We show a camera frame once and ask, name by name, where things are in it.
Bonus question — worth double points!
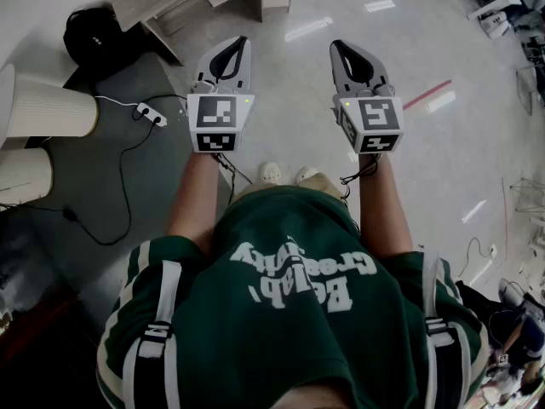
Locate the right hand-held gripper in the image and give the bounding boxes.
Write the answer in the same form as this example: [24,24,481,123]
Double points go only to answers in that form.
[329,39,405,155]

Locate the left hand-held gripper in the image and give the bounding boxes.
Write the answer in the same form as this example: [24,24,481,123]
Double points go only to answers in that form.
[186,35,255,155]

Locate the person's right forearm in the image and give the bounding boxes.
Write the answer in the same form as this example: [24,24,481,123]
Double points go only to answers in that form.
[356,153,415,260]

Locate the person's left forearm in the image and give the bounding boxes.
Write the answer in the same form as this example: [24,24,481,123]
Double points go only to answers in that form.
[163,151,226,260]

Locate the red floor tape strip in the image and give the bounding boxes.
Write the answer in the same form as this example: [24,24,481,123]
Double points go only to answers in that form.
[402,78,453,112]

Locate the white power strip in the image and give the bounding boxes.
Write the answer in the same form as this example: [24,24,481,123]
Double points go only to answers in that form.
[135,101,169,129]

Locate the person's left white shoe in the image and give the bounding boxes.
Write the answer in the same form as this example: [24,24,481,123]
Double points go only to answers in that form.
[259,161,284,186]

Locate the person's white shoe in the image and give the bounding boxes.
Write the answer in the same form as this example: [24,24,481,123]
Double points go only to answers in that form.
[259,161,284,186]
[295,165,321,185]

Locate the person's right white shoe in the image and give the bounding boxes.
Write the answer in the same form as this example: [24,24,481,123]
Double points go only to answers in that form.
[295,165,321,185]

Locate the khaki shorts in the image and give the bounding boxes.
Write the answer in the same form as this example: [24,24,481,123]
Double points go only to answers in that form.
[232,171,344,205]

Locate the black round bag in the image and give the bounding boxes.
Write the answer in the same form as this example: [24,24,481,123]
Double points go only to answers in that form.
[62,7,148,83]

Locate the white floor device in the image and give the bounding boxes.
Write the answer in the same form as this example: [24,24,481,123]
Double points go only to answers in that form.
[480,10,513,40]

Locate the large white ribbed cylinder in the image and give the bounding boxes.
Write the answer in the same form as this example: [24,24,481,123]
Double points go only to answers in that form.
[0,63,100,149]

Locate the small white ribbed cylinder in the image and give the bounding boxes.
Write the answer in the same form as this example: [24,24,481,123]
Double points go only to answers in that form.
[0,147,55,206]

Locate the green printed shirt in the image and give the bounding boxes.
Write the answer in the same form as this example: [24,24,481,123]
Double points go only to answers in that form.
[95,185,491,409]

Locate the dark brown wooden cabinet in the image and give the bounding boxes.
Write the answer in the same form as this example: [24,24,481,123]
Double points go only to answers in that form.
[0,287,100,409]

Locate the thin black cable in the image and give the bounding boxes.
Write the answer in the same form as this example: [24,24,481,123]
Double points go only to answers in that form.
[131,93,189,121]

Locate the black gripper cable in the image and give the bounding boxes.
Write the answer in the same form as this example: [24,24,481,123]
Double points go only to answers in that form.
[211,152,255,206]
[339,153,381,200]

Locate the white cable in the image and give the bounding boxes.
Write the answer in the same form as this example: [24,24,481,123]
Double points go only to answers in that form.
[94,95,142,108]

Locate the black cable with adapter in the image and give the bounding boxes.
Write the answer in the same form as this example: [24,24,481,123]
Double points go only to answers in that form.
[0,119,166,247]

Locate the white black shoulder strap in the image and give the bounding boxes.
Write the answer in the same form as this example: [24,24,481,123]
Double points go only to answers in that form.
[138,260,185,409]
[422,252,474,409]

